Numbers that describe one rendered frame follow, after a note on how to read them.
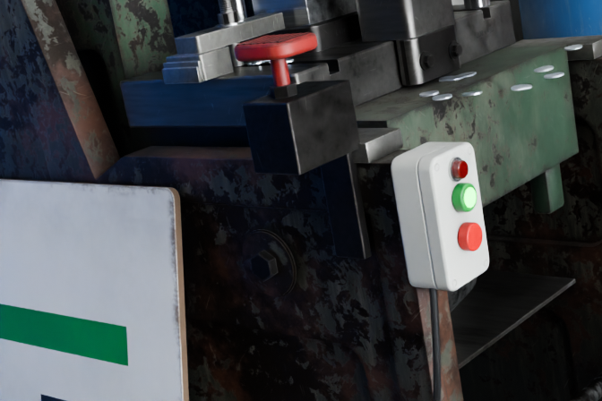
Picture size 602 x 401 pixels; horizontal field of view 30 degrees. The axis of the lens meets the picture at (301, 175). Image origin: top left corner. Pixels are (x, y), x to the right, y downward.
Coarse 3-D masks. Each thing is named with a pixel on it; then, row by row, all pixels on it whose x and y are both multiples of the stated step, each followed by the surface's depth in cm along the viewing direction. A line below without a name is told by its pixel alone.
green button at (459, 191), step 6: (456, 186) 108; (462, 186) 107; (468, 186) 108; (456, 192) 107; (462, 192) 107; (456, 198) 107; (462, 198) 107; (456, 204) 107; (462, 204) 107; (474, 204) 108; (462, 210) 108; (468, 210) 108
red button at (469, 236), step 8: (464, 224) 109; (472, 224) 108; (464, 232) 108; (472, 232) 108; (480, 232) 109; (464, 240) 108; (472, 240) 108; (480, 240) 110; (464, 248) 109; (472, 248) 108
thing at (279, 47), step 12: (264, 36) 109; (276, 36) 108; (288, 36) 105; (300, 36) 105; (312, 36) 105; (240, 48) 105; (252, 48) 104; (264, 48) 103; (276, 48) 103; (288, 48) 103; (300, 48) 104; (312, 48) 105; (240, 60) 106; (252, 60) 105; (276, 60) 106; (276, 72) 106; (276, 84) 107
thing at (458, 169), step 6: (450, 162) 107; (456, 162) 107; (462, 162) 107; (450, 168) 107; (456, 168) 107; (462, 168) 107; (468, 168) 108; (450, 174) 107; (456, 174) 107; (462, 174) 107; (456, 180) 108
